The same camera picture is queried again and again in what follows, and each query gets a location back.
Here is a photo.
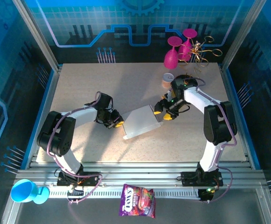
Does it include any white paper box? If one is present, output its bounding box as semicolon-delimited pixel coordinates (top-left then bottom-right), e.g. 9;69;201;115
121;104;162;140

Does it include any black electronics box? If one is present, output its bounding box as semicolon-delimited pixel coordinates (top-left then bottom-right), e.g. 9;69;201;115
199;186;220;202
66;185;84;204

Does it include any pink wine glass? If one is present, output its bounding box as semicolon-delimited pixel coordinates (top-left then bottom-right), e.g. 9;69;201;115
177;29;198;63
163;36;183;70

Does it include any purple candy bag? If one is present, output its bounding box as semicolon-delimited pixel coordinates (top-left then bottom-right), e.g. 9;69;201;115
118;183;156;219

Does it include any blue plastic goblet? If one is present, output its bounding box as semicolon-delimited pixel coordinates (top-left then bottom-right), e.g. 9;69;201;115
10;179;50;205

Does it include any aluminium frame rail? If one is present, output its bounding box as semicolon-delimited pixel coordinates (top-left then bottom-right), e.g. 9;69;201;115
16;162;266;191

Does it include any aluminium side rail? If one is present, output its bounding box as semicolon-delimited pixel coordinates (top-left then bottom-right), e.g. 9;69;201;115
219;64;259;168
21;65;63;170

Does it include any gold wire glass rack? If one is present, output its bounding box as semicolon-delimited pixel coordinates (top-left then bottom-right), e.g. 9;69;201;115
174;35;223;94

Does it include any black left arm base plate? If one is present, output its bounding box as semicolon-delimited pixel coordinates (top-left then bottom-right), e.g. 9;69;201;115
56;172;99;187

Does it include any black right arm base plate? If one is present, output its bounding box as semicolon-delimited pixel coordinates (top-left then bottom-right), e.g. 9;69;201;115
181;171;224;187

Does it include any white slotted cable duct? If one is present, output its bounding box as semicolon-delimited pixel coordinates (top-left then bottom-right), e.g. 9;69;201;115
49;188;202;199

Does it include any aluminium frame post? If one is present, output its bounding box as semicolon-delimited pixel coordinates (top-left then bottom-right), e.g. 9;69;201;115
11;0;62;72
220;0;268;70

